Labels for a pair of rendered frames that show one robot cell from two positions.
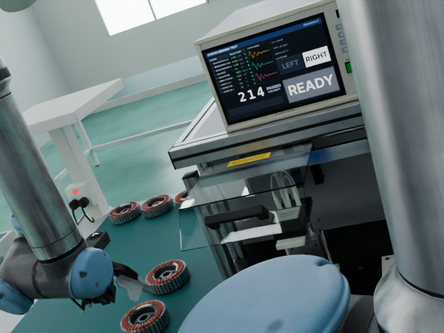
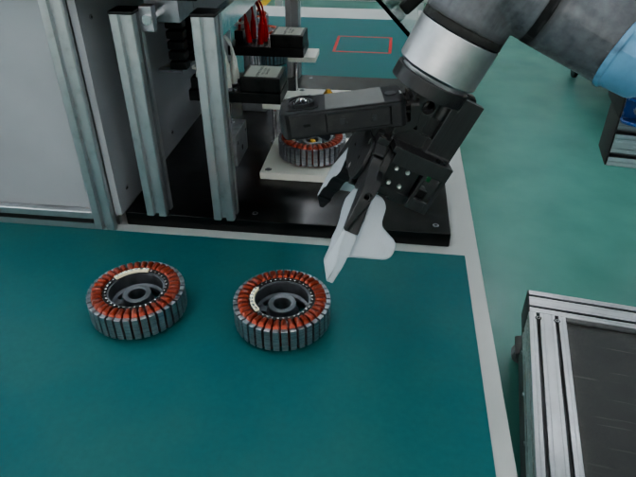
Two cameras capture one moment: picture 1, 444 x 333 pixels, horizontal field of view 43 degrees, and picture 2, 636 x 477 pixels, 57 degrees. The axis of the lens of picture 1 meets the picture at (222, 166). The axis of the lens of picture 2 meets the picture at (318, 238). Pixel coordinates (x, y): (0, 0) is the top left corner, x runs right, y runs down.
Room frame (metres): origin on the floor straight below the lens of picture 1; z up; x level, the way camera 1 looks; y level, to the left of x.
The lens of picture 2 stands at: (1.22, 0.80, 1.21)
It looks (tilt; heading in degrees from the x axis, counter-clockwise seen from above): 34 degrees down; 256
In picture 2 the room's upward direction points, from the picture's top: straight up
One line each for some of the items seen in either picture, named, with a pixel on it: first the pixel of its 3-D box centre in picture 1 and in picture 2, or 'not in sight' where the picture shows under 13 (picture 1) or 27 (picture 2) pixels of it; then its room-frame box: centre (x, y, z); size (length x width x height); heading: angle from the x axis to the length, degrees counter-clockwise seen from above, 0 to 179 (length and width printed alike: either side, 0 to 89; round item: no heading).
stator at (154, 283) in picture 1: (167, 276); (137, 298); (1.30, 0.23, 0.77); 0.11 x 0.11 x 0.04
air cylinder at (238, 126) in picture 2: (306, 245); (227, 141); (1.15, -0.12, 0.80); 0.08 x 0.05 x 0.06; 68
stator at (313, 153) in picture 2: not in sight; (311, 144); (1.01, -0.07, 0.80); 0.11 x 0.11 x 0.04
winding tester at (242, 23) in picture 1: (319, 37); not in sight; (1.26, -0.31, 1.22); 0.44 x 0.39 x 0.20; 68
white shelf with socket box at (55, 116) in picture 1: (80, 170); not in sight; (1.84, 0.45, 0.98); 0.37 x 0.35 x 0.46; 68
